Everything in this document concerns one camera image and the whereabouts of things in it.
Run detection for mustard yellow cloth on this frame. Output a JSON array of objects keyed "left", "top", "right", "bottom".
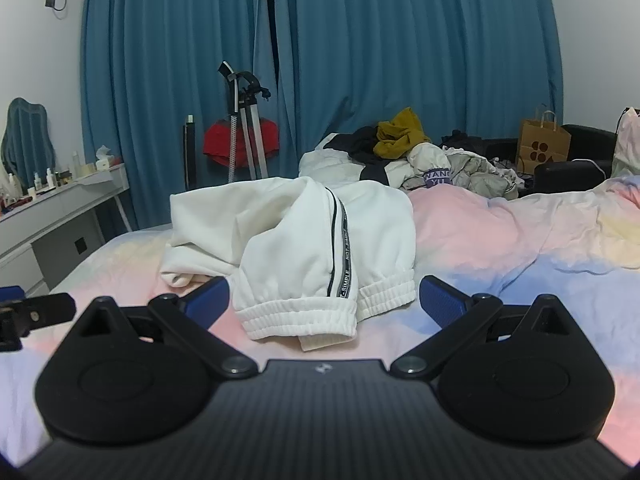
[{"left": 373, "top": 107, "right": 432, "bottom": 160}]

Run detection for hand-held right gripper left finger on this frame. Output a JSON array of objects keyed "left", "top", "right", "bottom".
[{"left": 60, "top": 276, "right": 259, "bottom": 380}]

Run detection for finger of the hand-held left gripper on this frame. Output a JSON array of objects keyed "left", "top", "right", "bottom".
[{"left": 0, "top": 285, "right": 77, "bottom": 352}]

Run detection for pile of clothes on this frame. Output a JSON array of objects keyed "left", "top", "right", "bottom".
[{"left": 345, "top": 126, "right": 401, "bottom": 167}]

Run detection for pink fabric bag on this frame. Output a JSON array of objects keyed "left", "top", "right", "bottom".
[{"left": 612, "top": 107, "right": 640, "bottom": 179}]

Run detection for white and black jacket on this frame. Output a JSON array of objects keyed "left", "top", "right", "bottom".
[{"left": 298, "top": 132, "right": 408, "bottom": 191}]

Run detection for red cloth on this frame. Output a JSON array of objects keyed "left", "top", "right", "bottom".
[{"left": 202, "top": 118, "right": 281, "bottom": 167}]

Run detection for tissue box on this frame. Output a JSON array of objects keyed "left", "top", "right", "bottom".
[{"left": 75, "top": 145, "right": 115, "bottom": 179}]

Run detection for silver tripod stand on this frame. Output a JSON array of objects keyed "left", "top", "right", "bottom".
[{"left": 217, "top": 60, "right": 272, "bottom": 183}]

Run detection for white striped pants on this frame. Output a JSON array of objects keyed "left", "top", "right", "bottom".
[{"left": 160, "top": 176, "right": 417, "bottom": 352}]

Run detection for white dressing table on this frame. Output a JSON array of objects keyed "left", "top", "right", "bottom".
[{"left": 0, "top": 162, "right": 135, "bottom": 297}]

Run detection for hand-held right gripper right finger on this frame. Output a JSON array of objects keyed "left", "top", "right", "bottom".
[{"left": 390, "top": 275, "right": 592, "bottom": 380}]

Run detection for brown paper bag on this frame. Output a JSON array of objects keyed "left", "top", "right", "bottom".
[{"left": 515, "top": 108, "right": 572, "bottom": 174}]

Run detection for pastel bed blanket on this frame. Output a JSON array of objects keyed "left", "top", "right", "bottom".
[{"left": 0, "top": 170, "right": 640, "bottom": 467}]

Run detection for blue curtain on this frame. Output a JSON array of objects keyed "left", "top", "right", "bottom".
[
  {"left": 272, "top": 0, "right": 564, "bottom": 182},
  {"left": 80, "top": 0, "right": 282, "bottom": 235}
]

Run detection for dark garment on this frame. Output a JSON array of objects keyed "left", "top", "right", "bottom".
[{"left": 439, "top": 129, "right": 482, "bottom": 150}]

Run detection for black armchair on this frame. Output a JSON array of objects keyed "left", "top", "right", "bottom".
[{"left": 480, "top": 123, "right": 619, "bottom": 197}]

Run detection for grey jacket with purple label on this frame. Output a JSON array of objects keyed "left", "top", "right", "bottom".
[{"left": 400, "top": 142, "right": 522, "bottom": 202}]

